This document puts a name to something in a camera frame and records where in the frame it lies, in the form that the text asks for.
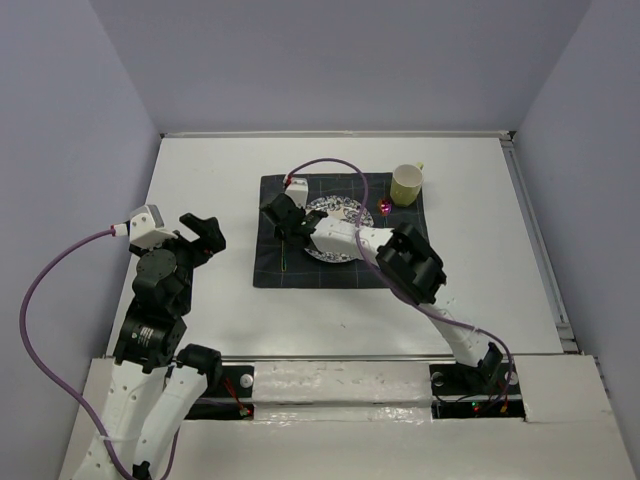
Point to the dark checked cloth napkin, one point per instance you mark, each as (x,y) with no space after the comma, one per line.
(305,272)

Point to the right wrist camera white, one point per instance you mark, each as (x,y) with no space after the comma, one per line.
(297,189)

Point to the aluminium rail front edge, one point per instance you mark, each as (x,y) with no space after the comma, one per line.
(340,358)

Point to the iridescent fork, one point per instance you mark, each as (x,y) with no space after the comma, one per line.
(283,259)

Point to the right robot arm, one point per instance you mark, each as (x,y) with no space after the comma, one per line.
(405,263)

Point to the pale yellow paper cup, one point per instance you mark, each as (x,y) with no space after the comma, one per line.
(406,184)

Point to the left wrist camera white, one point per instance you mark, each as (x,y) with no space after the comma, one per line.
(145,228)

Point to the iridescent spoon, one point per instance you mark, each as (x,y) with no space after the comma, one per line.
(384,207)

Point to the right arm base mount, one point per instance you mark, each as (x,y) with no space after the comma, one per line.
(459,392)

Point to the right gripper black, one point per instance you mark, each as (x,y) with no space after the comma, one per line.
(278,232)

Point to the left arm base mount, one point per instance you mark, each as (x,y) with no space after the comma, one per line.
(230,399)

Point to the aluminium rail edge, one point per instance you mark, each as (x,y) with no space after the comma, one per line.
(340,358)
(560,316)

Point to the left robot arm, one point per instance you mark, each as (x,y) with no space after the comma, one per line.
(154,381)

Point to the aluminium rail right edge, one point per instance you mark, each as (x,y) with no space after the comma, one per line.
(560,316)

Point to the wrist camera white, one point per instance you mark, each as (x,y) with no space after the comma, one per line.
(297,189)
(145,228)

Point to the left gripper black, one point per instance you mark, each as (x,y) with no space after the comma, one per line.
(211,238)

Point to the blue floral plate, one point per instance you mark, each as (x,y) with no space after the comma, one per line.
(338,207)

